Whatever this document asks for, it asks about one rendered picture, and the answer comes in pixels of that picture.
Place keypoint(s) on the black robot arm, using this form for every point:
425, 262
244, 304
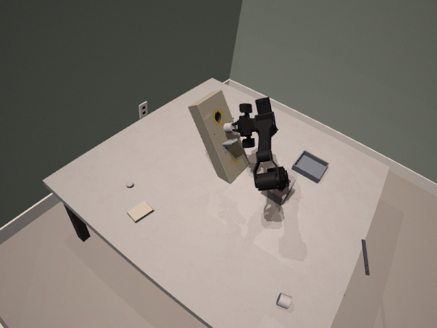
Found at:
264, 125

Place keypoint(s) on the tan flat rectangular block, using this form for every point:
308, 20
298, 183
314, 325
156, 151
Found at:
140, 211

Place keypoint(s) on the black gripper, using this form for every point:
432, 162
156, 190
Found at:
246, 109

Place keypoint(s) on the dark grey flat bar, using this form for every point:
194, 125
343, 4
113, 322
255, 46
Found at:
365, 257

